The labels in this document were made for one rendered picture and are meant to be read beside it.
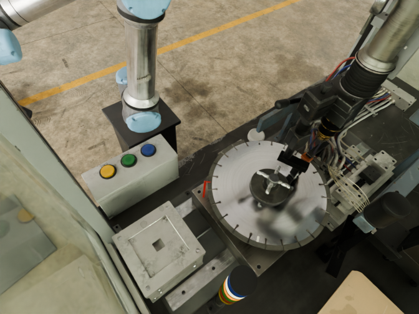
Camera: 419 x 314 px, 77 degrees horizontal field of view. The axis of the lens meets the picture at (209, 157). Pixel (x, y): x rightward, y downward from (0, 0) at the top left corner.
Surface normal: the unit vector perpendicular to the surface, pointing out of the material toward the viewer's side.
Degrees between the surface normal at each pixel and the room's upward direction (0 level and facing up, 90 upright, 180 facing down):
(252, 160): 0
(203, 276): 0
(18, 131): 90
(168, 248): 0
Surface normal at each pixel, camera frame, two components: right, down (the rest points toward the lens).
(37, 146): 0.61, 0.69
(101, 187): 0.07, -0.55
